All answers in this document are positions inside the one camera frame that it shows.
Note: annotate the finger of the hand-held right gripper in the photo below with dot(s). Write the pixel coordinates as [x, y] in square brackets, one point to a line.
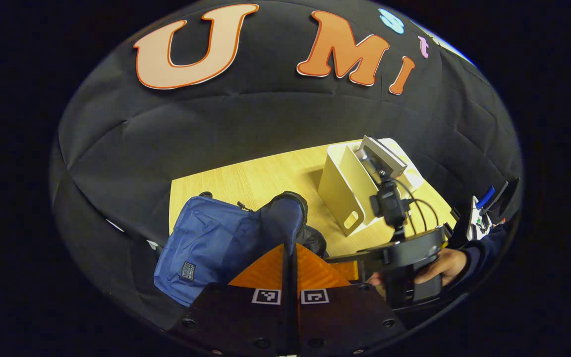
[347, 271]

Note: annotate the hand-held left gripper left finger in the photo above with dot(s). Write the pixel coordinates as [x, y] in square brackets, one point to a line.
[246, 317]

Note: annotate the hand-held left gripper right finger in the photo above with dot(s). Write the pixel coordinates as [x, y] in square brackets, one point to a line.
[340, 317]

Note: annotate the cream bookshelf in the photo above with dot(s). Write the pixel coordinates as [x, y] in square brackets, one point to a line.
[340, 193]

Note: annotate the blue schoolbag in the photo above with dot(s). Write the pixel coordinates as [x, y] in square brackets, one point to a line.
[206, 243]

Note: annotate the blue marker pen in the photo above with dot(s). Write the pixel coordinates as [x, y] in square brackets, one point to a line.
[485, 197]

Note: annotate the black backdrop cloth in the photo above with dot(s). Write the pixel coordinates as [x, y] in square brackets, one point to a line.
[241, 124]

